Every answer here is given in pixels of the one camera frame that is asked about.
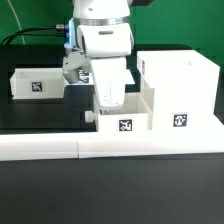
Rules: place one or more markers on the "white front drawer tray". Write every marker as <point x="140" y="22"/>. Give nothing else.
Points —
<point x="135" y="115"/>

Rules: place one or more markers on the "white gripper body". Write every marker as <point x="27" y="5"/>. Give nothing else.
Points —
<point x="109" y="81"/>

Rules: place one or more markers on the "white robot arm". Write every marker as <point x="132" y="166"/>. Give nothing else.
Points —
<point x="100" y="40"/>

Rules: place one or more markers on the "white drawer cabinet box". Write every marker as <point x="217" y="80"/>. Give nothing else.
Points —
<point x="182" y="87"/>

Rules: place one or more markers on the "white drawer tray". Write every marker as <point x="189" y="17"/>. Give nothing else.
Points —
<point x="135" y="115"/>
<point x="37" y="83"/>

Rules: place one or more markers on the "white fiducial marker sheet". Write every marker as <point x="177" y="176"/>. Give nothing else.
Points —
<point x="81" y="77"/>

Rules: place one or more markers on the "white L-shaped foam fence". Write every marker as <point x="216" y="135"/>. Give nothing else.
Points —
<point x="206" y="139"/>

